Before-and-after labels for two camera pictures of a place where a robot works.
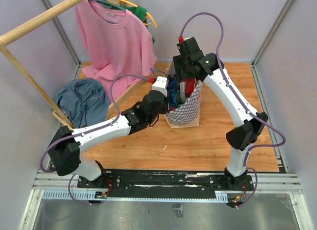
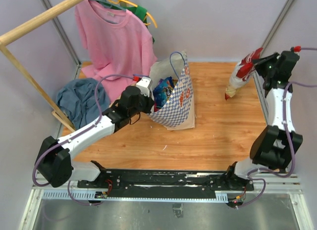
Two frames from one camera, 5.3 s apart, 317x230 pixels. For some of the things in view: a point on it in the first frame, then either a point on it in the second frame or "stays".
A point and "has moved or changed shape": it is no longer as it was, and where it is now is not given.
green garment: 139,12 stays
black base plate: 205,180 stays
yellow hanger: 116,0 stays
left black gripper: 166,110 to 150,102
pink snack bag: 171,108 has moved or changed shape
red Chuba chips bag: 190,84 to 241,73
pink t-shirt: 119,43 stays
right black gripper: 180,71 to 273,57
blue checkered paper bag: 187,114 has moved or changed shape
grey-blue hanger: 106,3 stays
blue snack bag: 173,94 has moved or changed shape
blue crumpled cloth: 84,102 stays
